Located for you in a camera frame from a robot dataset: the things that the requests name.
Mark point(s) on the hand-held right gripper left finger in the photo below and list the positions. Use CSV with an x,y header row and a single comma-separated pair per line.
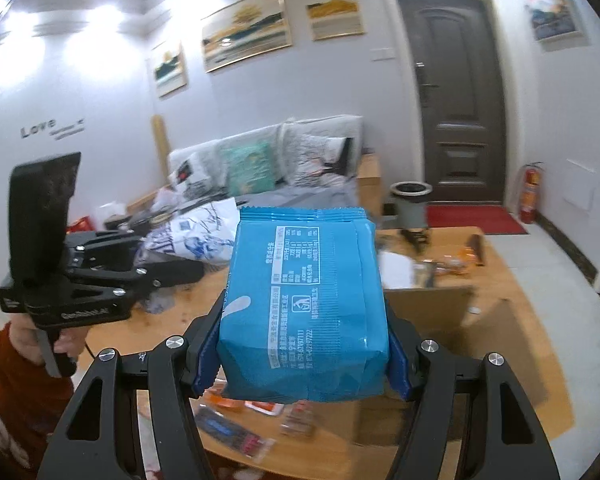
x,y
207,355

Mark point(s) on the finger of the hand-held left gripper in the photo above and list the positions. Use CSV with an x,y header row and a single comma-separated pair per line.
x,y
122,244
177,272

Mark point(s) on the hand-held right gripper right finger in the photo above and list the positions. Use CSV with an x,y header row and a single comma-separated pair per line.
x,y
397,360

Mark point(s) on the blue snack packet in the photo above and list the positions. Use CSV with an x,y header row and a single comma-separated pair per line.
x,y
305,310

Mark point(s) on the cardboard box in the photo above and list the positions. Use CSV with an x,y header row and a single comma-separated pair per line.
x,y
505,360

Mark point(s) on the person's left forearm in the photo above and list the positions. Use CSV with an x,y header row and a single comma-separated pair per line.
x,y
15,410

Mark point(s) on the person's left hand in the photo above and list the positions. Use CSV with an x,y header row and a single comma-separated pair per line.
x,y
22,342

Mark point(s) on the clear plastic bag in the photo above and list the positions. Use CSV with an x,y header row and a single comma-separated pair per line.
x,y
160,301

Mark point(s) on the red box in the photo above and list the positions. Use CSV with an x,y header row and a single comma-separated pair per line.
x,y
80,225

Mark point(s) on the small orange snack packet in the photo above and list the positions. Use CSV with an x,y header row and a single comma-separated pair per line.
x,y
220,397

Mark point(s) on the blue white printed bag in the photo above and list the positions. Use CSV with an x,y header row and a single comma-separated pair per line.
x,y
200,232

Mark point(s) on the flat red orange packet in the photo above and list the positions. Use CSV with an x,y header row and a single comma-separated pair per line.
x,y
265,407

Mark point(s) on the small snack packets on table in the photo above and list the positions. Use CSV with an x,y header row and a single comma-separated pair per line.
x,y
230,432

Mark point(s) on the white paper sheet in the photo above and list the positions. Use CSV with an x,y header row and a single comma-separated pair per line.
x,y
395,270

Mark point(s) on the white black red pillow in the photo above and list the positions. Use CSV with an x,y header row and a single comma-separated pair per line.
x,y
195,172

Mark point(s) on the clear red snack packet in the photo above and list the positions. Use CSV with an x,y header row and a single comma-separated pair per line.
x,y
297,419

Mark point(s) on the orange clear snack packet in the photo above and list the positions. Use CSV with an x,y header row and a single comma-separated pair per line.
x,y
455,262

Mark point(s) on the black tool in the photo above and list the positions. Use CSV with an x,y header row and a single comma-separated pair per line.
x,y
416,239

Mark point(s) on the teal patterned pillow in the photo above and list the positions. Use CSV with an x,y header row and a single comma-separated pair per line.
x,y
247,165

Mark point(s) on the brown leather pouch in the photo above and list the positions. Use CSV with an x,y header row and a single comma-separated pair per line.
x,y
474,249

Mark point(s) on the grey blanket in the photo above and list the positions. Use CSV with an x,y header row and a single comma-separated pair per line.
x,y
305,192

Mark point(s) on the grey trash bin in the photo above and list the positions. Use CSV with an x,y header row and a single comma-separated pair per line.
x,y
411,207

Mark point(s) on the red doormat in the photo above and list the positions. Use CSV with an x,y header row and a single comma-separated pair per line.
x,y
475,219

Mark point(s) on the white tree print pillow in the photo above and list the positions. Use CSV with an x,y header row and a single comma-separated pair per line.
x,y
312,160

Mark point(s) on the narrow framed mountain painting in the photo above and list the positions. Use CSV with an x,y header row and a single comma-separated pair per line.
x,y
170,70

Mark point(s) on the wooden side table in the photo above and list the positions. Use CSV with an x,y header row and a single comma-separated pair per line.
x,y
370,180

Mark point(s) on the grey sofa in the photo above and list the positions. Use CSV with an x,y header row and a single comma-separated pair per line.
x,y
310,125

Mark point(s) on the red fire extinguisher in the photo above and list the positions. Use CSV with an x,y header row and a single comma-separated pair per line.
x,y
530,195

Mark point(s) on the wide framed landscape painting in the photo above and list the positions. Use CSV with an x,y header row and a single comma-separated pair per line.
x,y
245,30

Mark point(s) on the dark brown door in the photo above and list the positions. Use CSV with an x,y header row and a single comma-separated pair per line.
x,y
450,95

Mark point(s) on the square framed landscape painting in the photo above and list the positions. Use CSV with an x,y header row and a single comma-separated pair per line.
x,y
335,7

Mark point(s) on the framed blue orange picture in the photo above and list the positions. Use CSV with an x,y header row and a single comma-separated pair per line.
x,y
552,12

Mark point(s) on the light wooden post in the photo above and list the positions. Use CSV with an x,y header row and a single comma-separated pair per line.
x,y
160,145

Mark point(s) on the white wall panel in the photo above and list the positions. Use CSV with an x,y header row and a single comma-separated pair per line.
x,y
580,185

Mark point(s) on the white light switch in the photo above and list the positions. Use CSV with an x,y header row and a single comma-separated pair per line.
x,y
379,55

